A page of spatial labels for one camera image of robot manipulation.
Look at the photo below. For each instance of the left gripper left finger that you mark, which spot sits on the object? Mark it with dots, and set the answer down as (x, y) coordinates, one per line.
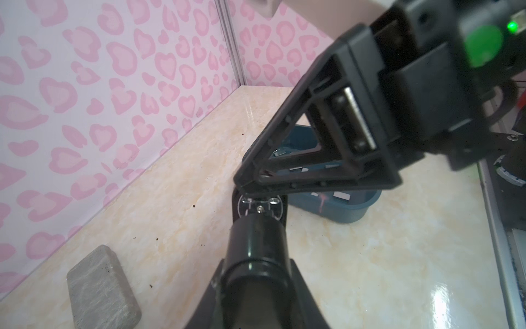
(211, 311)

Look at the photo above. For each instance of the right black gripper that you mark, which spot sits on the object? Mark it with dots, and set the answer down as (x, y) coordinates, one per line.
(442, 61)

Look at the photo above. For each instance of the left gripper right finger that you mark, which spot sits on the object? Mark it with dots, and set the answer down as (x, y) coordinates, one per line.
(304, 312)

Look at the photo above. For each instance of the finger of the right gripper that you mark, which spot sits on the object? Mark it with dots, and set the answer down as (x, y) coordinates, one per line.
(341, 97)

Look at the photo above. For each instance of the black stapler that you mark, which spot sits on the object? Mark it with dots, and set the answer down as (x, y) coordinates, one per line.
(256, 281)

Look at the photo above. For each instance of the grey stone block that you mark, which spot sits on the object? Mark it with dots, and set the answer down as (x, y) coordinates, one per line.
(100, 294)

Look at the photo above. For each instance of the teal plastic tray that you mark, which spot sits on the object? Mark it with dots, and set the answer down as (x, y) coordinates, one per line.
(336, 205)

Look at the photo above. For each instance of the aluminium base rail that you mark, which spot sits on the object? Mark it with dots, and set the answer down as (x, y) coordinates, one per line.
(502, 250)

